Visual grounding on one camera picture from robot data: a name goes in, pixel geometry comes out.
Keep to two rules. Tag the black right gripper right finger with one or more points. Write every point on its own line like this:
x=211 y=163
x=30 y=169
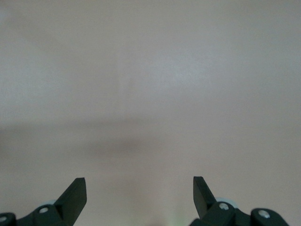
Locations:
x=203 y=202

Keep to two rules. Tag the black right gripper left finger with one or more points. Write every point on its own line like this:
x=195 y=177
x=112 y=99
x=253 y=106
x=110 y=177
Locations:
x=70 y=202

